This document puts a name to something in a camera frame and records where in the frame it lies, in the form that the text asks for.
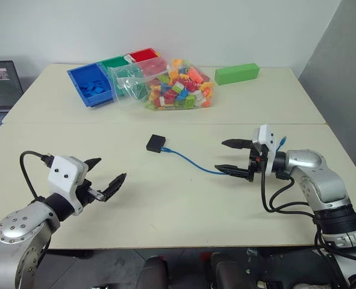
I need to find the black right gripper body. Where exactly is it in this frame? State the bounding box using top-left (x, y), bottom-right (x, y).
top-left (246, 143), bottom-right (271, 184)

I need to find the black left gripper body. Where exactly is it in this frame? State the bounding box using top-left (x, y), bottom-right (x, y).
top-left (75, 179), bottom-right (104, 208)

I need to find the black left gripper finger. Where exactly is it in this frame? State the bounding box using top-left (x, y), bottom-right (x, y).
top-left (100, 172), bottom-right (128, 203)
top-left (84, 157), bottom-right (102, 173)

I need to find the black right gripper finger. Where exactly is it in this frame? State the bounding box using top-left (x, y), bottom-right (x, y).
top-left (221, 138), bottom-right (253, 151)
top-left (214, 163), bottom-right (251, 179)

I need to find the small black box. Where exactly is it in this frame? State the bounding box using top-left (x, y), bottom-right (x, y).
top-left (145, 134), bottom-right (167, 153)

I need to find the green rectangular block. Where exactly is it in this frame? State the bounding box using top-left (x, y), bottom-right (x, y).
top-left (214, 63), bottom-right (261, 87)

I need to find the blue toy bricks heap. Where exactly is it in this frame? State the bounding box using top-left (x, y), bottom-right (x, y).
top-left (78, 78), bottom-right (112, 98)

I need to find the clear bag of toy bricks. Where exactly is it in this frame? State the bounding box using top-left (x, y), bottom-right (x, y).
top-left (106, 58), bottom-right (217, 113)

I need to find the blue plastic bin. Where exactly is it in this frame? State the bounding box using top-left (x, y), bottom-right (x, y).
top-left (67, 62), bottom-right (117, 109)

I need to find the dark rounded shape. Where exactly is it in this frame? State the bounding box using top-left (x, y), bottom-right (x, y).
top-left (142, 255), bottom-right (169, 289)
top-left (206, 253), bottom-right (248, 289)

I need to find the green plastic bin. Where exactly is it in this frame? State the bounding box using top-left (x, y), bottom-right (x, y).
top-left (100, 55), bottom-right (134, 74)

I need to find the red plastic bin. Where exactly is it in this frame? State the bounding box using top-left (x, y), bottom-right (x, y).
top-left (126, 47), bottom-right (170, 76)

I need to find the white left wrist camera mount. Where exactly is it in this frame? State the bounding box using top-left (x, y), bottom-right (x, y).
top-left (47, 155), bottom-right (89, 216)

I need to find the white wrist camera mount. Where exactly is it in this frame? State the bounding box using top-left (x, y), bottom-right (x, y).
top-left (47, 155), bottom-right (89, 216)
top-left (252, 124), bottom-right (277, 176)

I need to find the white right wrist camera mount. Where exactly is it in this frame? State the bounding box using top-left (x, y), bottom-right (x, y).
top-left (252, 124), bottom-right (277, 176)

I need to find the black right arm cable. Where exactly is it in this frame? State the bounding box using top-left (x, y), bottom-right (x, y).
top-left (260, 172), bottom-right (319, 218)

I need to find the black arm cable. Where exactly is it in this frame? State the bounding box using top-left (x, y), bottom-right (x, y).
top-left (19, 150), bottom-right (52, 203)
top-left (260, 172), bottom-right (319, 218)

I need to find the blue cable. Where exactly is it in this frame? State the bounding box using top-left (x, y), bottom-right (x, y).
top-left (160, 135), bottom-right (287, 176)

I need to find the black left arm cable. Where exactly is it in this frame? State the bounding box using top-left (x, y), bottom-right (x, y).
top-left (19, 150), bottom-right (52, 203)

